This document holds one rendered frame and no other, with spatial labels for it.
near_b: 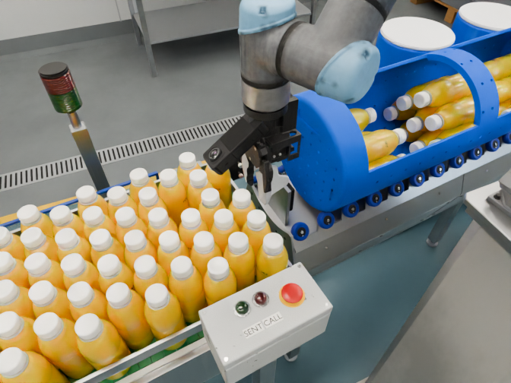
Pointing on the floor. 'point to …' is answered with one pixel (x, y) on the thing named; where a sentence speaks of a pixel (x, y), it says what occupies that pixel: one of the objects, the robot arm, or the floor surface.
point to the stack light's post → (90, 156)
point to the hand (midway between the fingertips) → (255, 191)
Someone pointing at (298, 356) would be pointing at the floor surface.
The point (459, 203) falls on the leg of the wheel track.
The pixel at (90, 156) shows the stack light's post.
